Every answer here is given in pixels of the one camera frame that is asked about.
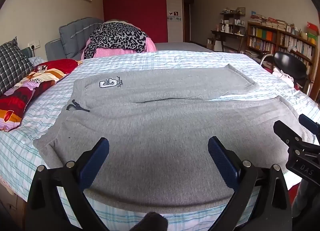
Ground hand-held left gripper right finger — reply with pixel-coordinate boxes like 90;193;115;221
207;136;293;231

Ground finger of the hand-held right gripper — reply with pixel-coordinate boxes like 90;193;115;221
273;120;320;156
299;114;320;144

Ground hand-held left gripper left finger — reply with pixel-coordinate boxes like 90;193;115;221
25;137;110;231

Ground grey sweat pants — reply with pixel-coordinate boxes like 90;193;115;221
33;64;316;214

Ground white cloth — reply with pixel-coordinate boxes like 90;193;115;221
272;67;295;86

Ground black chair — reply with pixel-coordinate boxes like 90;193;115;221
260;51;314;94

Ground dark cloth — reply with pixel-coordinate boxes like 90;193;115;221
137;212;168;231

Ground wooden bookshelf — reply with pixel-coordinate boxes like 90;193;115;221
246;21;318;71

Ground red box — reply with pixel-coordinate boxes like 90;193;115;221
307;22;319;36

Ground colourful red pillow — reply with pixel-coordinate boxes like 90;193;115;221
0;59;83;131

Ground stack of books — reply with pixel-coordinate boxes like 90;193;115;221
250;12;288;30

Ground bed with plaid sheet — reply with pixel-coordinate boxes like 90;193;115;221
0;50;320;226

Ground wooden desk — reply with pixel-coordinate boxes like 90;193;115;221
211;29;247;52

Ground wooden desk shelf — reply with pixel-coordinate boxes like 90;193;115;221
220;8;247;33

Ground grey padded headboard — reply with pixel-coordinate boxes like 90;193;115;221
45;17;105;60

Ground dark plaid pillow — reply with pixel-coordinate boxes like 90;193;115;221
0;36;34;96

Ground red wardrobe door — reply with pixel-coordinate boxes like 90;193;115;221
103;0;168;43

